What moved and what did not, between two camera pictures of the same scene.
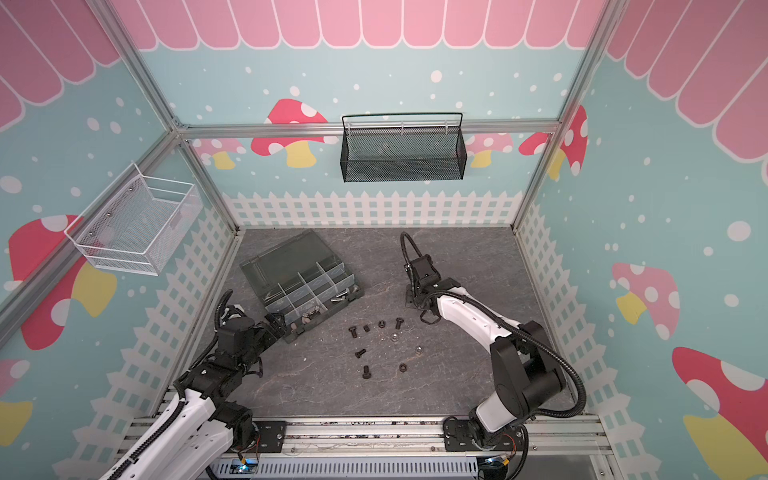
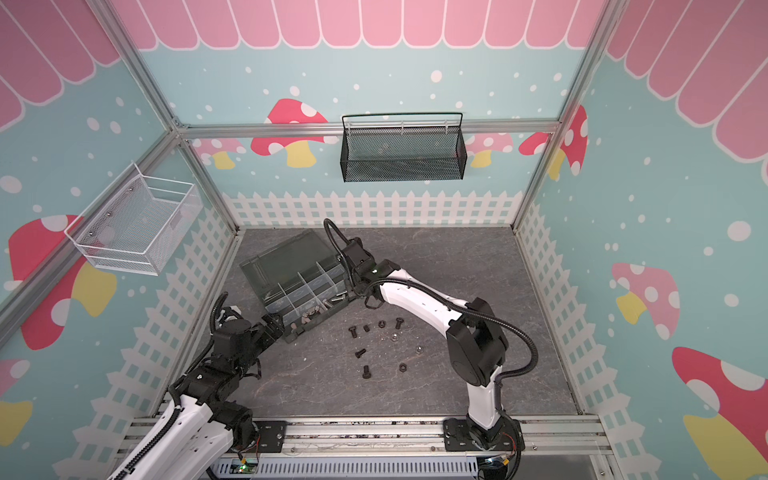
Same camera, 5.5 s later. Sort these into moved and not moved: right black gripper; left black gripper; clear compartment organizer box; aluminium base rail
Moved: right black gripper
Not moved: left black gripper; clear compartment organizer box; aluminium base rail
